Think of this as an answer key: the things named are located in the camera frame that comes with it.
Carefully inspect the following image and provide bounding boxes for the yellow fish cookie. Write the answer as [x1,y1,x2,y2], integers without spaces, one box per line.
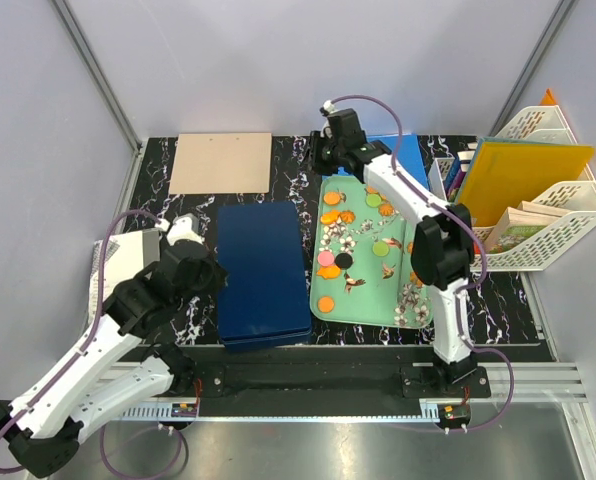
[316,264,341,280]

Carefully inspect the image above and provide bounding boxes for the black sandwich cookie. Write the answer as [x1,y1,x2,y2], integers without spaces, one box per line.
[334,252,354,270]

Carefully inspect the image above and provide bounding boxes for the green round cookie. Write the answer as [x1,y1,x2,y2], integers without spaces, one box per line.
[366,194,382,208]

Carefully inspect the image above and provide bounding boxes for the white manual booklet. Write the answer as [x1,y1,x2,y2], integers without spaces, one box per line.
[87,229,160,324]

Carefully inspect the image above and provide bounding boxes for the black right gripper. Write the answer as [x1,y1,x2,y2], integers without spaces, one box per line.
[296,131,344,178]

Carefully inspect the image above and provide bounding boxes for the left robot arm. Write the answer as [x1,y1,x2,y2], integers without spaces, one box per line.
[0,239,227,479]

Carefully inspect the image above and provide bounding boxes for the blue tin lid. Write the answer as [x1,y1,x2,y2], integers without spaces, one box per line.
[216,202,312,352]

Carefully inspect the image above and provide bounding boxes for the pink sandwich cookie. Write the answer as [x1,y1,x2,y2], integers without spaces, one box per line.
[317,250,335,267]

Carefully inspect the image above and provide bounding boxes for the white desk file organizer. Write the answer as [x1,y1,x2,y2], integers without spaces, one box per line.
[443,105,596,272]

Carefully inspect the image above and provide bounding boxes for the orange flower cookie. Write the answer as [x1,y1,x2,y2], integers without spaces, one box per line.
[340,211,355,224]

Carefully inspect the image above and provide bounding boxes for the green floral serving tray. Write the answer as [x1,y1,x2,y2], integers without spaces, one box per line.
[310,175,432,330]

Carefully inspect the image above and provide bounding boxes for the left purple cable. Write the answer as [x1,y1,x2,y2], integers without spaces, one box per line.
[0,209,184,476]

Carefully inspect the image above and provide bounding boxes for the orange fish cookie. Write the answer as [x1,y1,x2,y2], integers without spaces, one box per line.
[320,210,341,225]

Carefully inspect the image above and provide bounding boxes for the yellow folder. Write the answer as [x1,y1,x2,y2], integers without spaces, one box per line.
[454,137,595,227]

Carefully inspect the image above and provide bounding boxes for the tan cardboard sheet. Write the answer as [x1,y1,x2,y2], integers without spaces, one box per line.
[169,133,272,195]

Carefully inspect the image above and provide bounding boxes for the green sandwich cookie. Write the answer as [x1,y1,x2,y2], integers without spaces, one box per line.
[372,241,390,257]

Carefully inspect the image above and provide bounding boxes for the blue folder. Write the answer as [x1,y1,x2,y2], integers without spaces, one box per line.
[368,134,429,188]

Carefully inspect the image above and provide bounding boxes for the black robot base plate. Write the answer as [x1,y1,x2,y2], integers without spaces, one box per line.
[182,345,491,419]

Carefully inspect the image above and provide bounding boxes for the green covered book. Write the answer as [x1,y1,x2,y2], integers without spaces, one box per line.
[484,201,570,254]

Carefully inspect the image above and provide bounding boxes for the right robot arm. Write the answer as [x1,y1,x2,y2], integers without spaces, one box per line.
[310,101,475,397]

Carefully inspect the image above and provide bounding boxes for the plain orange round cookie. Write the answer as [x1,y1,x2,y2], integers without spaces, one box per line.
[317,296,335,313]

